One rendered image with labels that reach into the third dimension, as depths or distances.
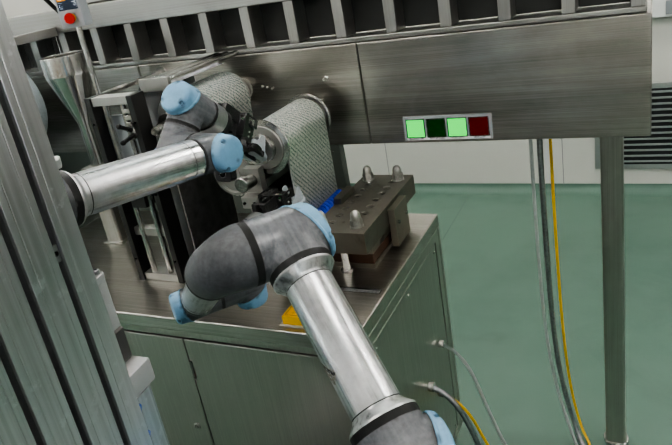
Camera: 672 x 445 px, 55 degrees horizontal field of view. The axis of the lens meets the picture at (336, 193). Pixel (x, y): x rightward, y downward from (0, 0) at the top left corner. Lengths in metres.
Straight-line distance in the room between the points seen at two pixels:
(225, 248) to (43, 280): 0.46
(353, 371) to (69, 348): 0.46
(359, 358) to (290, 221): 0.26
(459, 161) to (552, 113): 2.70
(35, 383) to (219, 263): 0.47
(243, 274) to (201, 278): 0.08
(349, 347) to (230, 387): 0.80
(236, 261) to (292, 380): 0.63
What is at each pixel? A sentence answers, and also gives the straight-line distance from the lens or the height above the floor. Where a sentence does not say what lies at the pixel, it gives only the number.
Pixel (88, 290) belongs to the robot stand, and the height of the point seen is 1.42.
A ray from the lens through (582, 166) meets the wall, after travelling 4.30.
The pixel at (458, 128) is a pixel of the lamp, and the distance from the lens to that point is 1.81.
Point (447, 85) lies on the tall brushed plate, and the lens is 1.79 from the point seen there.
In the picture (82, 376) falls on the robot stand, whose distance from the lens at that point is 0.72.
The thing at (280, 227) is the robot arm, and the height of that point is 1.28.
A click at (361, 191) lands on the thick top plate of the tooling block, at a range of 1.87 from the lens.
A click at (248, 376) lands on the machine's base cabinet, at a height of 0.72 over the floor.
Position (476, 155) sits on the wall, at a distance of 4.38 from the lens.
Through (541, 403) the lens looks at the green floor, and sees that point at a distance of 2.64.
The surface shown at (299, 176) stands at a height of 1.15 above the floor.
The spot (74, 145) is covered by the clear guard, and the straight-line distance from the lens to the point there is 2.52.
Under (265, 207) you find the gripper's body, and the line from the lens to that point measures 1.54.
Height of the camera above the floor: 1.70
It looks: 21 degrees down
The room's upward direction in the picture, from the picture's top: 10 degrees counter-clockwise
